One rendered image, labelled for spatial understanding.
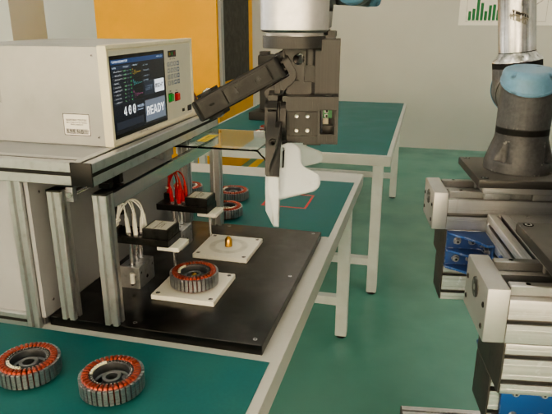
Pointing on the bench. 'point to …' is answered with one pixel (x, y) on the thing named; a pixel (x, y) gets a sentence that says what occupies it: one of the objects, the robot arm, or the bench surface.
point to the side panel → (17, 260)
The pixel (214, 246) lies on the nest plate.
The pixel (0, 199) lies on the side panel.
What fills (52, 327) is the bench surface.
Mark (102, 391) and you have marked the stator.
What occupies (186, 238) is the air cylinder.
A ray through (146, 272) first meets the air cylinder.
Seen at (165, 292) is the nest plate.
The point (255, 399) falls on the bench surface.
